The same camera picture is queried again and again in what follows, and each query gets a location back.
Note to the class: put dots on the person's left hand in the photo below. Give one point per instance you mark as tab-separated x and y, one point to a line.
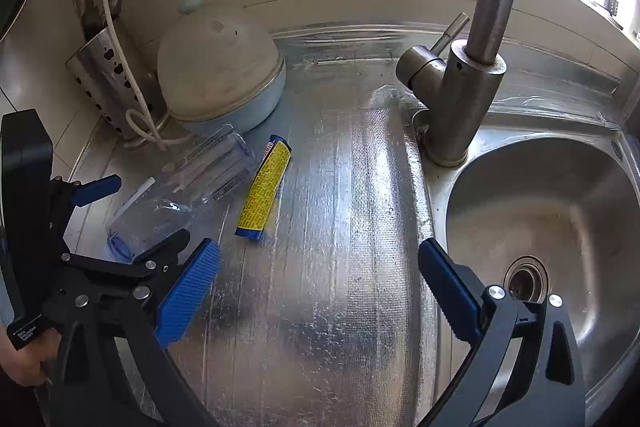
27	364

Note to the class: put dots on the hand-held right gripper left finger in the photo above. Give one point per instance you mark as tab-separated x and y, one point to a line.
187	292

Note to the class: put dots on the yellow and blue tube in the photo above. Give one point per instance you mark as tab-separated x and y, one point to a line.
265	187

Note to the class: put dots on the clear plastic cup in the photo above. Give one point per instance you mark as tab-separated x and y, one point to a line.
190	187

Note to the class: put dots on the blue egg cooker with dome lid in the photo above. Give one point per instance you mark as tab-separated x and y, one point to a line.
220	67

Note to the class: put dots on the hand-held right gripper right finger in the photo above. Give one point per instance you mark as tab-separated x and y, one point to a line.
447	282

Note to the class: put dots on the stainless steel faucet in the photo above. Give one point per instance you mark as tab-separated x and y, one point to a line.
460	107

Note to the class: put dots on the stainless steel sink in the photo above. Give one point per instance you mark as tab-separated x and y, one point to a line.
540	207

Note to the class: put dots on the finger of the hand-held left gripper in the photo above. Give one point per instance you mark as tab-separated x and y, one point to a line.
97	192
160	249

